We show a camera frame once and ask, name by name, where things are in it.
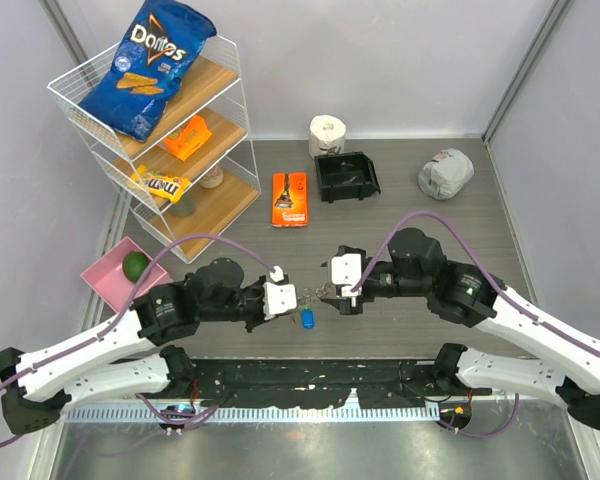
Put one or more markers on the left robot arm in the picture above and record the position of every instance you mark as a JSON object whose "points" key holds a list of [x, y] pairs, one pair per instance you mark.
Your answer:
{"points": [[134, 351]]}

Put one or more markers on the pink plastic tray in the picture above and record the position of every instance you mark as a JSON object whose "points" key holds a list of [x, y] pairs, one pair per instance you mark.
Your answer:
{"points": [[106, 277]]}

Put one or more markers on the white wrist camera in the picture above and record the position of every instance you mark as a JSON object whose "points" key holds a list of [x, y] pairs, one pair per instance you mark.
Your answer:
{"points": [[344, 273], [280, 296]]}

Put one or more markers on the orange razor box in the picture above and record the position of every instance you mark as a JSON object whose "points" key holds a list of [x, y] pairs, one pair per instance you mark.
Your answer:
{"points": [[290, 200]]}

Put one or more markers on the green lime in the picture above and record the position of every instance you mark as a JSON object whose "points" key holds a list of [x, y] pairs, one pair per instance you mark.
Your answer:
{"points": [[133, 265]]}

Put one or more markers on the blue Doritos chip bag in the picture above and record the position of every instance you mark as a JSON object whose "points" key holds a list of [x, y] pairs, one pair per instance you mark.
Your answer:
{"points": [[159, 47]]}

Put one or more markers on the grey wrapped paper bundle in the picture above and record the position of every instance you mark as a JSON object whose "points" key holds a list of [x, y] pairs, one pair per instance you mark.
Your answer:
{"points": [[445, 174]]}

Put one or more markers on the orange snack box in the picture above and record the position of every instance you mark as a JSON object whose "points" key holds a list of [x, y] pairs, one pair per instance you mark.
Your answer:
{"points": [[185, 140]]}

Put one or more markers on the white wire wooden shelf rack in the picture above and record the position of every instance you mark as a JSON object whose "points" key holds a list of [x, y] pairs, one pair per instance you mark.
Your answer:
{"points": [[197, 171]]}

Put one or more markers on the white toilet paper roll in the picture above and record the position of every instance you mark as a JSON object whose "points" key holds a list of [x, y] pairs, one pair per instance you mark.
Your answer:
{"points": [[327, 136]]}

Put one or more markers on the black plastic storage bin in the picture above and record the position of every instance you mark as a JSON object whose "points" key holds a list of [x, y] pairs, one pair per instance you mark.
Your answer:
{"points": [[367, 187]]}

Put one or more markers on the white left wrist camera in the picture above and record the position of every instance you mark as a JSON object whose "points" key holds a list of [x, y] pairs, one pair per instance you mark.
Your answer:
{"points": [[280, 296]]}

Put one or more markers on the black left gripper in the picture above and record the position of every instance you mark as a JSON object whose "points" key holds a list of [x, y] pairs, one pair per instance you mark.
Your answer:
{"points": [[258, 320]]}

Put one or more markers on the blue tag key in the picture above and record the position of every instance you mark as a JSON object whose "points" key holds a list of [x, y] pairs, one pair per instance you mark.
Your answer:
{"points": [[305, 317]]}

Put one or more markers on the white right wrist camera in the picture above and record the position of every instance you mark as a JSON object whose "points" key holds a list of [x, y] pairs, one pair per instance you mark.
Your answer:
{"points": [[344, 273]]}

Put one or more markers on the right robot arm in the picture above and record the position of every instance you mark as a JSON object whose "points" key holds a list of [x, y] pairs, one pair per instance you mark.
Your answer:
{"points": [[564, 363]]}

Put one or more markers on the yellow M&M candy bag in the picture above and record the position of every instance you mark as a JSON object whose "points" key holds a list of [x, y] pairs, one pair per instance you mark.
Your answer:
{"points": [[160, 184]]}

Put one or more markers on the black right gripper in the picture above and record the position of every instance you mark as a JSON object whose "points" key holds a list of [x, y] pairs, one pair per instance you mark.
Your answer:
{"points": [[351, 305]]}

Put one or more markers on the keys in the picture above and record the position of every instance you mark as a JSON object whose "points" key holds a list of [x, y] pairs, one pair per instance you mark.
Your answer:
{"points": [[345, 173]]}

